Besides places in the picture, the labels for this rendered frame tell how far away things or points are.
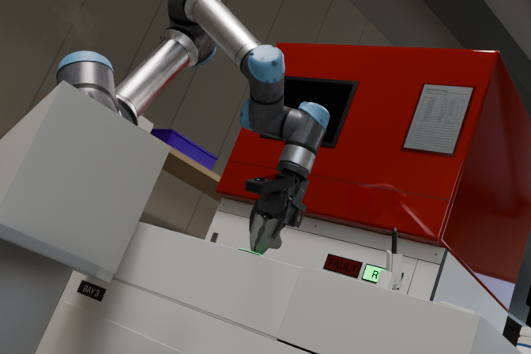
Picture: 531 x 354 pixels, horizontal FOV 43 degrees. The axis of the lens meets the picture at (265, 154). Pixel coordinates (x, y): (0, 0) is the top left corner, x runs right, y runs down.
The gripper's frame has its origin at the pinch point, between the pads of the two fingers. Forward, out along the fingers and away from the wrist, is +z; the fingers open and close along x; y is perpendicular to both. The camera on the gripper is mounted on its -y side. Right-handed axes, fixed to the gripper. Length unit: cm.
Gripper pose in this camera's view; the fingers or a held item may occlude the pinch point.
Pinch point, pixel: (255, 250)
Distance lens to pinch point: 143.3
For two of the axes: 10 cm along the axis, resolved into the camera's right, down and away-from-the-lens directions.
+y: 5.1, 4.3, 7.5
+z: -3.6, 8.9, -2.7
